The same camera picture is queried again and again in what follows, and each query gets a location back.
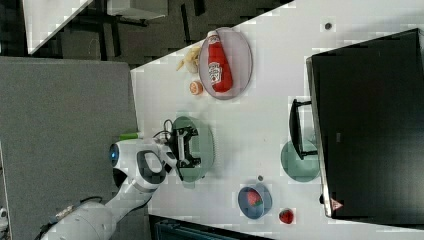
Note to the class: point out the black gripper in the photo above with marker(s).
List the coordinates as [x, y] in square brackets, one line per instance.
[179, 143]

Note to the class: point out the mint green plastic strainer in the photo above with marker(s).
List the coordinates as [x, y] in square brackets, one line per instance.
[201, 146]

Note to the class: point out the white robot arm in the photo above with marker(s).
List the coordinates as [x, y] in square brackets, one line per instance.
[145, 164]

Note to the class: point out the green toy fruit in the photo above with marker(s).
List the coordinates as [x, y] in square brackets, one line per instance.
[127, 136]

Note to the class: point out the toy orange half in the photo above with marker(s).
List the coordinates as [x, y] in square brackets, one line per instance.
[196, 88]

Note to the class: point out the red ketchup bottle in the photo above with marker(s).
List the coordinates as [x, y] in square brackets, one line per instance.
[218, 67]

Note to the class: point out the toy peeled banana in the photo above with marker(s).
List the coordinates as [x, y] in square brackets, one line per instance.
[190, 60]

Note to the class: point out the toy strawberry in bowl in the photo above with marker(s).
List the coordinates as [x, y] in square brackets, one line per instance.
[254, 198]

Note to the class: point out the blue small bowl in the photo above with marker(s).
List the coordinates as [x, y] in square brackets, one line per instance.
[255, 212]

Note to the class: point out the grey round plate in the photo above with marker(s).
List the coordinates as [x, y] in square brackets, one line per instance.
[239, 57]

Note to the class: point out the grey partition panel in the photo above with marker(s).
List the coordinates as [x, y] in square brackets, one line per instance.
[58, 120]

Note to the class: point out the mint green mug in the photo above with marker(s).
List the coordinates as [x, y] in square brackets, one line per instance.
[299, 169]

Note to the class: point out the toy strawberry on table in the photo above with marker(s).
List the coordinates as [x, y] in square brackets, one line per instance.
[286, 216]

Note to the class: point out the white background table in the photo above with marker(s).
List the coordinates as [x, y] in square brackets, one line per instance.
[44, 18]

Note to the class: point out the black silver toaster oven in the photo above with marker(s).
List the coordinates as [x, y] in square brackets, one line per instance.
[368, 114]

